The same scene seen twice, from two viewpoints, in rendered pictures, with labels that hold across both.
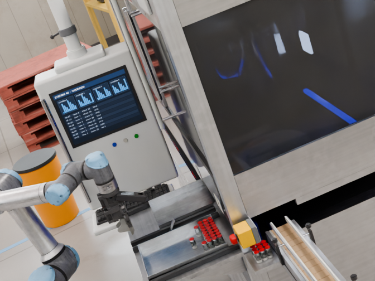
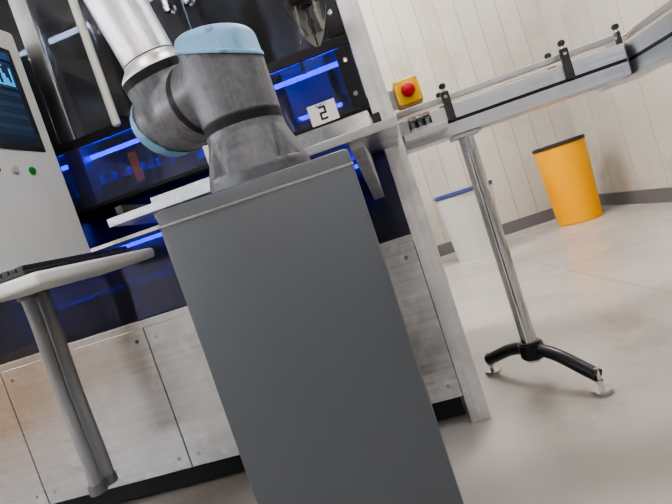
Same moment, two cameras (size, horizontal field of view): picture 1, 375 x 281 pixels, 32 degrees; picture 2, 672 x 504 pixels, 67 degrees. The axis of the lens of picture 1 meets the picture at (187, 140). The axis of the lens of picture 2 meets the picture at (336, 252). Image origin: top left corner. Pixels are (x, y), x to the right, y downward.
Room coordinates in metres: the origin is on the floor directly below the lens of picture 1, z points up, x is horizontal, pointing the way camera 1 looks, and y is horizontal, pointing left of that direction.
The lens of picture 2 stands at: (2.05, 1.44, 0.71)
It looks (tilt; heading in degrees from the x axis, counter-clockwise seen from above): 3 degrees down; 285
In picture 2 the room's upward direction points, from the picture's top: 18 degrees counter-clockwise
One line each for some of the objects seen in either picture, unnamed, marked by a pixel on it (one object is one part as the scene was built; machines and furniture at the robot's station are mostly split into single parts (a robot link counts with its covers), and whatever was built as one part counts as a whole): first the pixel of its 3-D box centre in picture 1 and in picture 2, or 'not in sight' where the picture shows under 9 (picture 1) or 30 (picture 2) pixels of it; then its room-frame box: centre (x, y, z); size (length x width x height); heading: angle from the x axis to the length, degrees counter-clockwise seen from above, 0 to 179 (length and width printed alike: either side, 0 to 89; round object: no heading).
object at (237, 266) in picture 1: (202, 273); (369, 174); (2.25, 0.13, 0.79); 0.34 x 0.03 x 0.13; 96
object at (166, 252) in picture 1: (181, 247); (326, 145); (2.32, 0.17, 0.90); 0.34 x 0.26 x 0.04; 95
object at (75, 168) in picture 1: (75, 173); not in sight; (2.27, 0.44, 1.39); 0.11 x 0.11 x 0.08; 61
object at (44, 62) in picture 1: (56, 95); not in sight; (6.87, 1.16, 0.40); 1.09 x 0.75 x 0.80; 105
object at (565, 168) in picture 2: not in sight; (568, 181); (1.06, -3.58, 0.37); 0.46 x 0.46 x 0.74
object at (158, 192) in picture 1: (132, 203); (64, 265); (3.01, 0.38, 0.82); 0.40 x 0.14 x 0.02; 93
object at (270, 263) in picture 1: (266, 257); (425, 134); (2.09, -0.13, 0.87); 0.14 x 0.13 x 0.02; 96
